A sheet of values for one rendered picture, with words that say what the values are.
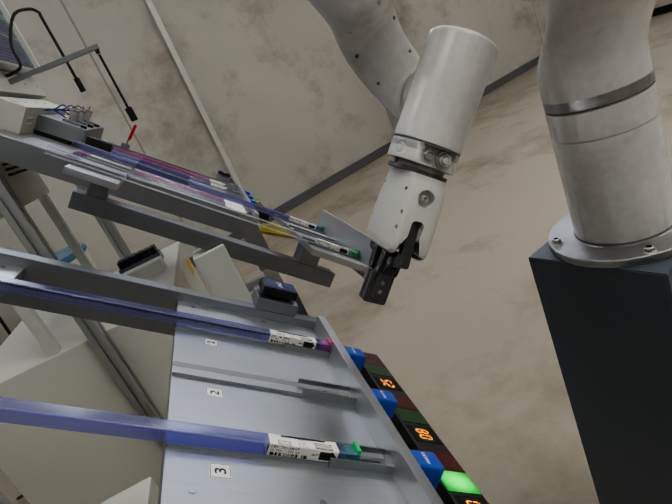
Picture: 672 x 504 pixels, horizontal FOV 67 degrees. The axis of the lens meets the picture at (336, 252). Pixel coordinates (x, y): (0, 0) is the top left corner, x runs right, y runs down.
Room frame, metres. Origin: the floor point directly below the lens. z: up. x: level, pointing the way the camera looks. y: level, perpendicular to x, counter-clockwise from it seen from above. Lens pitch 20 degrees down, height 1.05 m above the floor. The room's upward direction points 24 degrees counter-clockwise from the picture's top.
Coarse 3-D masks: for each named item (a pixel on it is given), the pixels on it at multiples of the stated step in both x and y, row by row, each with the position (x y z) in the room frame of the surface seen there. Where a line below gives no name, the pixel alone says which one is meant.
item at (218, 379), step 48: (192, 336) 0.53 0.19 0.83; (240, 336) 0.56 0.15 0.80; (192, 384) 0.42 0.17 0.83; (240, 384) 0.44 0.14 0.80; (288, 384) 0.46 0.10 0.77; (336, 384) 0.47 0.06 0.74; (288, 432) 0.37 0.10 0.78; (336, 432) 0.39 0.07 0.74; (192, 480) 0.29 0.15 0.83; (240, 480) 0.30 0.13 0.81; (288, 480) 0.31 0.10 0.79; (336, 480) 0.32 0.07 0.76; (384, 480) 0.33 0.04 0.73
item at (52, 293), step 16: (0, 288) 0.53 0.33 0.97; (16, 288) 0.53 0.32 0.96; (32, 288) 0.53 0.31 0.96; (48, 288) 0.54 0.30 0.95; (80, 304) 0.53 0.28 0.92; (96, 304) 0.54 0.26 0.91; (112, 304) 0.54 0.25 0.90; (128, 304) 0.54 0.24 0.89; (144, 304) 0.55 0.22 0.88; (160, 320) 0.54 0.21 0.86; (176, 320) 0.54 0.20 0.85; (192, 320) 0.55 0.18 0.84; (208, 320) 0.55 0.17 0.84; (224, 320) 0.56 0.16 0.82; (256, 336) 0.55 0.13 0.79
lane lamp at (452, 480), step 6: (444, 474) 0.37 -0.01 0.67; (450, 474) 0.37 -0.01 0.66; (456, 474) 0.37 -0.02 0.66; (462, 474) 0.37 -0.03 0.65; (444, 480) 0.36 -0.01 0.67; (450, 480) 0.36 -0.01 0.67; (456, 480) 0.36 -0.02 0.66; (462, 480) 0.36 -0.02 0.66; (468, 480) 0.37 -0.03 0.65; (450, 486) 0.35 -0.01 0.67; (456, 486) 0.35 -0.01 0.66; (462, 486) 0.35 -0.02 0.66; (468, 486) 0.36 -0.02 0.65; (474, 486) 0.36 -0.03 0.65; (468, 492) 0.35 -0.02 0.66; (474, 492) 0.35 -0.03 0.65; (480, 492) 0.35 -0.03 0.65
